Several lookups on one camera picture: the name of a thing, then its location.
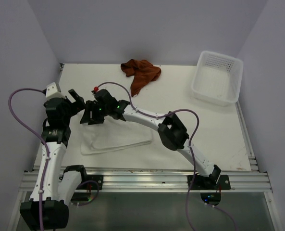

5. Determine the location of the white towel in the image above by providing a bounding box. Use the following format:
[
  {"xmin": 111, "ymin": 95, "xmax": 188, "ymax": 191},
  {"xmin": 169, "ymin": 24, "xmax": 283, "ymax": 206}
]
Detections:
[{"xmin": 80, "ymin": 116, "xmax": 153, "ymax": 155}]

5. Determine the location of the brown towel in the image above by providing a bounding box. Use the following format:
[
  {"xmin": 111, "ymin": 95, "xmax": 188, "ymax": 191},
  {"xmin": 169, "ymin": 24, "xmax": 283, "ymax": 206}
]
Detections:
[{"xmin": 121, "ymin": 59, "xmax": 161, "ymax": 97}]

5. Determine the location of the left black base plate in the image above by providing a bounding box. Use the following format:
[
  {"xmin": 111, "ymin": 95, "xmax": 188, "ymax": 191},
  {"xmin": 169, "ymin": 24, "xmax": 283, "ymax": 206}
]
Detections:
[{"xmin": 78, "ymin": 175, "xmax": 104, "ymax": 192}]

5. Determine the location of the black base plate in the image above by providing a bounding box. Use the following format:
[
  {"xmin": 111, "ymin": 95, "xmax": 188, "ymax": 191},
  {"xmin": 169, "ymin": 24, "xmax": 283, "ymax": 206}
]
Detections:
[
  {"xmin": 187, "ymin": 174, "xmax": 231, "ymax": 190},
  {"xmin": 78, "ymin": 175, "xmax": 104, "ymax": 192}
]

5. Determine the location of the white plastic basket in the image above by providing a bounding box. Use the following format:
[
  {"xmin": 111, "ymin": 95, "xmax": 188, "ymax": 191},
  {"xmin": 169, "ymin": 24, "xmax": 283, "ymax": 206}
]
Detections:
[{"xmin": 191, "ymin": 51, "xmax": 244, "ymax": 106}]

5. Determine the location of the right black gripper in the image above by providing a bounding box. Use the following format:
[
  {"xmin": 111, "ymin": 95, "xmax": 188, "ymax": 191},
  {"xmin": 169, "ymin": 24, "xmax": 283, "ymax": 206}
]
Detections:
[{"xmin": 80, "ymin": 101, "xmax": 110, "ymax": 126}]

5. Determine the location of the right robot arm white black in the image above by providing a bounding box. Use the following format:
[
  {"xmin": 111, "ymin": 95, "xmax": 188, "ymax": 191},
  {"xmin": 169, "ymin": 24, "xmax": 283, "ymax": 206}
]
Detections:
[{"xmin": 80, "ymin": 87, "xmax": 222, "ymax": 189}]

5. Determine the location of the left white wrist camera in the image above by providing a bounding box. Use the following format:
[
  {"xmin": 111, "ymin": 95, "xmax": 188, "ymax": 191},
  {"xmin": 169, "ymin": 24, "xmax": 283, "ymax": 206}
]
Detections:
[{"xmin": 45, "ymin": 82, "xmax": 65, "ymax": 100}]

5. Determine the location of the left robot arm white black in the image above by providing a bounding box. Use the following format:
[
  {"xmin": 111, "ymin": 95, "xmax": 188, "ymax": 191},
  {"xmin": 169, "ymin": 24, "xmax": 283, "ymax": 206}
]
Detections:
[{"xmin": 20, "ymin": 89, "xmax": 88, "ymax": 231}]

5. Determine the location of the aluminium mounting rail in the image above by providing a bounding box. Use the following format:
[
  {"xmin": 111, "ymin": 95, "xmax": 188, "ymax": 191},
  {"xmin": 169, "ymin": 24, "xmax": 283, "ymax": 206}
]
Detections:
[{"xmin": 19, "ymin": 166, "xmax": 273, "ymax": 193}]

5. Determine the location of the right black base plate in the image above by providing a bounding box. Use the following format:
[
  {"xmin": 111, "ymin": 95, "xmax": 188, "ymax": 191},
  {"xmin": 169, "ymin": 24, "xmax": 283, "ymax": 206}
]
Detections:
[{"xmin": 187, "ymin": 174, "xmax": 231, "ymax": 190}]

